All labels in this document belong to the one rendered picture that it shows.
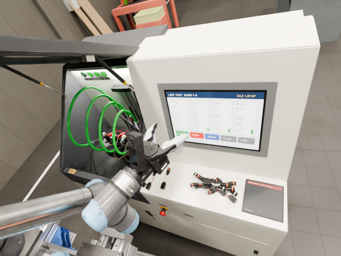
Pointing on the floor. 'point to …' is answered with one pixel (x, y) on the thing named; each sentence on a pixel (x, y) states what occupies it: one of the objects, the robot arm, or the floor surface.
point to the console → (151, 87)
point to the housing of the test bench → (133, 35)
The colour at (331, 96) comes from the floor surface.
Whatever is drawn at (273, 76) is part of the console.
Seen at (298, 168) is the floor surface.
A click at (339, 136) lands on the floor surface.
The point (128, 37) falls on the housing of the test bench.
